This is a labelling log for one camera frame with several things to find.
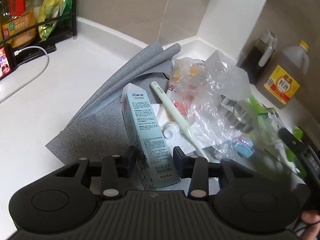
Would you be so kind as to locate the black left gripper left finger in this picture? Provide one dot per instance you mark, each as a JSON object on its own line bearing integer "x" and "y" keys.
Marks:
{"x": 114, "y": 167}

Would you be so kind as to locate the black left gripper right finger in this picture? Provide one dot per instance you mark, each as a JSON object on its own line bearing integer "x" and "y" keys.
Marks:
{"x": 197, "y": 169}

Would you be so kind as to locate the teal toothpaste carton box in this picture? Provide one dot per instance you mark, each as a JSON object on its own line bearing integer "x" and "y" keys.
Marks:
{"x": 154, "y": 162}

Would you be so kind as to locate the clear plastic bag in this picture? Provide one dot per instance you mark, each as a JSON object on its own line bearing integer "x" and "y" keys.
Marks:
{"x": 220, "y": 106}

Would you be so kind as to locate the person's right hand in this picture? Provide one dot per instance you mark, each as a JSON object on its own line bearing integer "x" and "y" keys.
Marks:
{"x": 310, "y": 217}

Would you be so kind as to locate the crumpled white tissue paper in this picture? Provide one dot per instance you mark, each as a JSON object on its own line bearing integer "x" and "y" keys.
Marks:
{"x": 177, "y": 138}

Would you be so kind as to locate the grey fabric mat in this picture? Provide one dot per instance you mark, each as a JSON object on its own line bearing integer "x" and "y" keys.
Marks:
{"x": 98, "y": 129}

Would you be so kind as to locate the white bottle cap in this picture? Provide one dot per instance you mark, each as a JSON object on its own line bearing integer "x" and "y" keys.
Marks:
{"x": 170, "y": 130}

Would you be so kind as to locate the blue purple crumpled wrapper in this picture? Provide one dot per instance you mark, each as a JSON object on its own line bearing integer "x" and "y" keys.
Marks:
{"x": 243, "y": 146}

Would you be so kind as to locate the pale green toothbrush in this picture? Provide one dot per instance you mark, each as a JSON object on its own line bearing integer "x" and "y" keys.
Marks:
{"x": 180, "y": 120}

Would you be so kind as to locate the orange snack wrapper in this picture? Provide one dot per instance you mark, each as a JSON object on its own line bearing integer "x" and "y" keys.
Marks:
{"x": 184, "y": 70}

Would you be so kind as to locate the dark soy sauce dispenser bottle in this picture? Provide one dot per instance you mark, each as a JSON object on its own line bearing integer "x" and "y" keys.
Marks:
{"x": 258, "y": 57}

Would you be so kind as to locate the black smartphone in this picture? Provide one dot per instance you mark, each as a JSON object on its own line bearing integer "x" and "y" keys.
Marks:
{"x": 7, "y": 61}

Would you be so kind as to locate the green yellow snack bag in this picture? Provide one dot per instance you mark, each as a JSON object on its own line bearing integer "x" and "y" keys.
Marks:
{"x": 52, "y": 9}

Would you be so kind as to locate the black wire spice rack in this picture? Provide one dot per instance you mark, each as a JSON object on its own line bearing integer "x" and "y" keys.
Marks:
{"x": 37, "y": 22}

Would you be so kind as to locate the cooking oil bottle red handle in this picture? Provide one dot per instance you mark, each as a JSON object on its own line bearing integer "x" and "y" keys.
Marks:
{"x": 16, "y": 17}

